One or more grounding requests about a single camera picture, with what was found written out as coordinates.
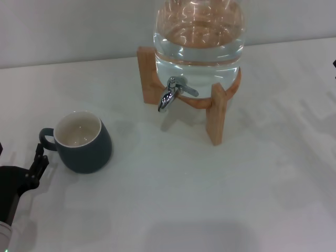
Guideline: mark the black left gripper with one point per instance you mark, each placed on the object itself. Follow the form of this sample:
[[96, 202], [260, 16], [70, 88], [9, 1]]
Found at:
[[8, 189]]

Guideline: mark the black ceramic cup white inside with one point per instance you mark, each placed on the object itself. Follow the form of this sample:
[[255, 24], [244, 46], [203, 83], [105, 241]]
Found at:
[[84, 157]]

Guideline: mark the chrome faucet with lever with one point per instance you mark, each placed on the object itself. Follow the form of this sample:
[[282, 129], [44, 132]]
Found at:
[[166, 101]]

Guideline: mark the wooden dispenser stand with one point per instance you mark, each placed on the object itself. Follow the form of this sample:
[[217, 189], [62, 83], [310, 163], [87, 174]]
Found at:
[[216, 118]]

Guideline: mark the clear glass water dispenser jar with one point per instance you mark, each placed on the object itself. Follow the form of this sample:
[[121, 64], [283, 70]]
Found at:
[[199, 52]]

